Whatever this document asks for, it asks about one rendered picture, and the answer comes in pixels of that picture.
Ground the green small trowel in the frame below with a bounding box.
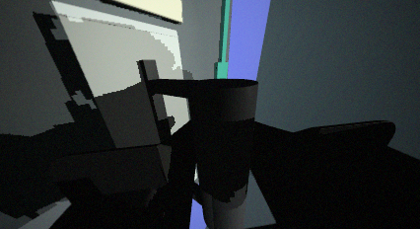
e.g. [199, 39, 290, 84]
[214, 0, 230, 79]

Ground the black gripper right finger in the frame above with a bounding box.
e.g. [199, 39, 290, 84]
[249, 120, 396, 223]

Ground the cream square tile with dark square centre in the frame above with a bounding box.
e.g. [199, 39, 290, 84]
[109, 0, 182, 23]

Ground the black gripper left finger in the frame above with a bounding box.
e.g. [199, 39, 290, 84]
[48, 120, 196, 229]

